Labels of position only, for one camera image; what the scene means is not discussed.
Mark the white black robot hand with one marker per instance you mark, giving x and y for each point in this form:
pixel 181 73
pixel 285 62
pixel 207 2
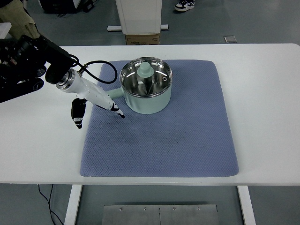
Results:
pixel 85 90

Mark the green pot with handle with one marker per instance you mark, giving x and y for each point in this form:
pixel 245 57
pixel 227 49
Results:
pixel 142 105

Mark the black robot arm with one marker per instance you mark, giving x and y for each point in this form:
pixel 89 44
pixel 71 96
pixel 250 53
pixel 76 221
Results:
pixel 24 61

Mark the cardboard box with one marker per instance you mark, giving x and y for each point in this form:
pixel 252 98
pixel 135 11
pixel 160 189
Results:
pixel 145 39

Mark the person in khaki trousers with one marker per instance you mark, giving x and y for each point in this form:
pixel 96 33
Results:
pixel 13 11

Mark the black equipment case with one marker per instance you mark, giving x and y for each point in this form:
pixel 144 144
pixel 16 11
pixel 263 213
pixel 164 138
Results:
pixel 66 6

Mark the white side table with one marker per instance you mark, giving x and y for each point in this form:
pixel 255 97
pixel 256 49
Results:
pixel 4 29

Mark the blue textured mat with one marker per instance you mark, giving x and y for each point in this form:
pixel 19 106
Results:
pixel 190 137

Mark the black white sneaker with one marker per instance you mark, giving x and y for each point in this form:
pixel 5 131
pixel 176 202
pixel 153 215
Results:
pixel 184 5

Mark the grey floor socket plate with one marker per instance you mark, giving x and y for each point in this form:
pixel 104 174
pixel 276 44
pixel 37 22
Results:
pixel 230 39

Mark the white pedestal cabinet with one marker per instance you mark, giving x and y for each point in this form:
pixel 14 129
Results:
pixel 139 17

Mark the metal base plate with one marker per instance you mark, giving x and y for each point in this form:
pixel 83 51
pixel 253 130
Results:
pixel 197 214

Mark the white table frame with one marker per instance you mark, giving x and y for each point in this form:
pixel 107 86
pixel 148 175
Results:
pixel 243 191

